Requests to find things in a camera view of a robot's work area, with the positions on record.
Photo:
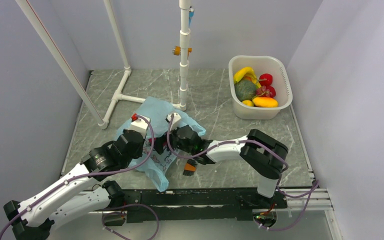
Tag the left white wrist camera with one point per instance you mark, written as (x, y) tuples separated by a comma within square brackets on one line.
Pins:
[(139, 124)]

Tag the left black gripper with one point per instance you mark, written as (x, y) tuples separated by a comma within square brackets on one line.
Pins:
[(139, 152)]

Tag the white PVC pipe frame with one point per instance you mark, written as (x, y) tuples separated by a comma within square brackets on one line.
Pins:
[(182, 50)]

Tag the yellow green fake fruit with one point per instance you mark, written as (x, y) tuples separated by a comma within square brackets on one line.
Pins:
[(253, 80)]

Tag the red fake apple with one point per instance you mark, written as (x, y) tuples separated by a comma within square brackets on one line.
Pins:
[(265, 79), (271, 91)]

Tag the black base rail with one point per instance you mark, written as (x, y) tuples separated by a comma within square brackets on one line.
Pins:
[(240, 203)]

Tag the red fake apple lower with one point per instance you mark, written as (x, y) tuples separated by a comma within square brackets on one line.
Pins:
[(271, 91)]

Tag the yellow fake lemon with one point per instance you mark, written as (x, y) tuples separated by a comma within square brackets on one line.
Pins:
[(248, 103)]

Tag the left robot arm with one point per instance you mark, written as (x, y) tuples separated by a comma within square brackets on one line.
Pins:
[(36, 217)]

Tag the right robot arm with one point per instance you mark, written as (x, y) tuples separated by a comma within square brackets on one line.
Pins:
[(262, 152)]

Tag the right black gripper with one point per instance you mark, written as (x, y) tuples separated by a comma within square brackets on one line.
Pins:
[(159, 144)]

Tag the yellow fake banana bunch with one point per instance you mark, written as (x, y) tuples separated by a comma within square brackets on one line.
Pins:
[(244, 72)]

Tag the orange black hex key set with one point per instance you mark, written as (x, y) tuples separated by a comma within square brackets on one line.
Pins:
[(190, 168)]

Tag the white plastic basket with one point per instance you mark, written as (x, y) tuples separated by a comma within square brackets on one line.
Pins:
[(281, 83)]

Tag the light blue plastic bag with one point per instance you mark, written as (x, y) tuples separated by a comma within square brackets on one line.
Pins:
[(155, 168)]

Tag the red fake apple upper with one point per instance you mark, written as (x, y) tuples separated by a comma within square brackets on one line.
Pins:
[(265, 79)]

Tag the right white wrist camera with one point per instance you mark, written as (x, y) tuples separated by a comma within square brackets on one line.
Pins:
[(174, 120)]

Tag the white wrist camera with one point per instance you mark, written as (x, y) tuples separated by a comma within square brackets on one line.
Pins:
[(174, 120), (139, 124)]

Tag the orange fake mango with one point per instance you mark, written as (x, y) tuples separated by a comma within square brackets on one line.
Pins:
[(264, 102)]

